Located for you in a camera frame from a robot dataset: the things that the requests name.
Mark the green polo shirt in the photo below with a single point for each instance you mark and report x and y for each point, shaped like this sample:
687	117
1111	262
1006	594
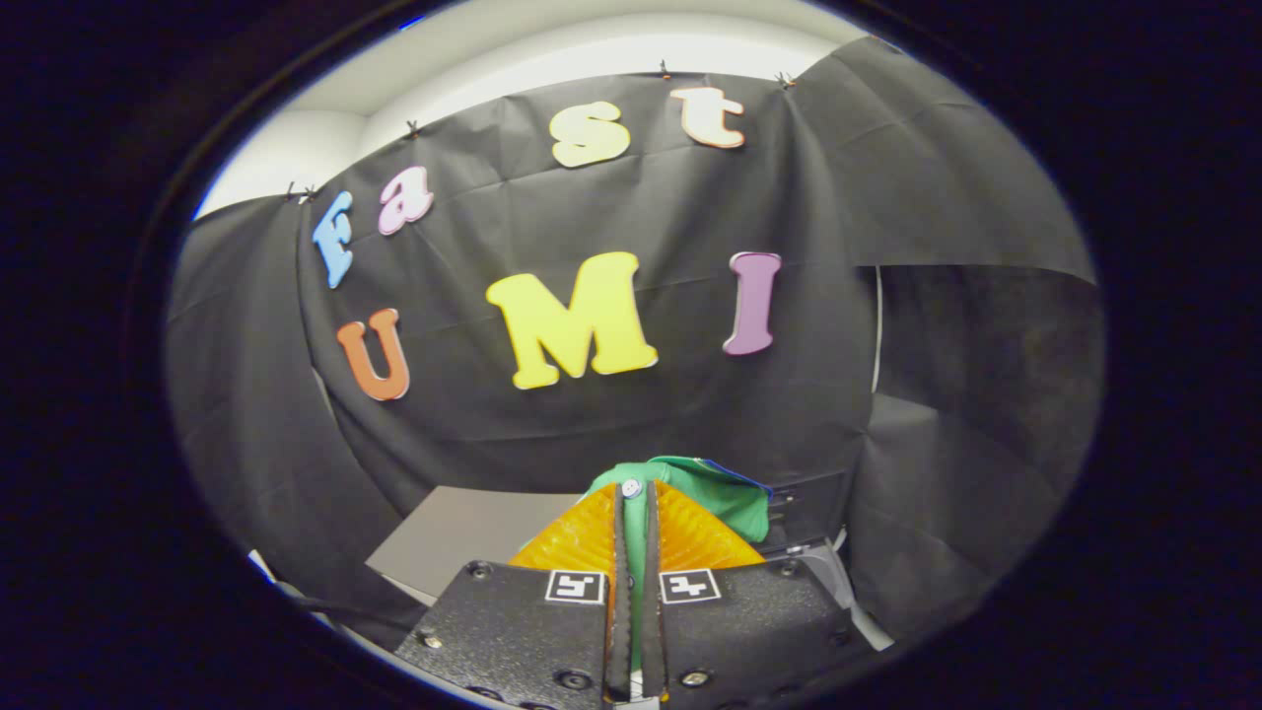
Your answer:
720	493

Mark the grey cabinet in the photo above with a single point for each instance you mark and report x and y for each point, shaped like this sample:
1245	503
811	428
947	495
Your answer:
463	537

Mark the transparent washing machine lid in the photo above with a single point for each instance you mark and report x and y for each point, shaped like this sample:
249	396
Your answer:
813	503

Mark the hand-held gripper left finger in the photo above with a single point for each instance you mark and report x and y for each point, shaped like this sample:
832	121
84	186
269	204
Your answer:
619	592

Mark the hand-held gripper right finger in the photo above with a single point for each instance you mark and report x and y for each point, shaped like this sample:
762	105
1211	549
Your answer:
653	592

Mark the dark grey washing machine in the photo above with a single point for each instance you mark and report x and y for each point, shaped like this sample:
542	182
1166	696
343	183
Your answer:
838	582

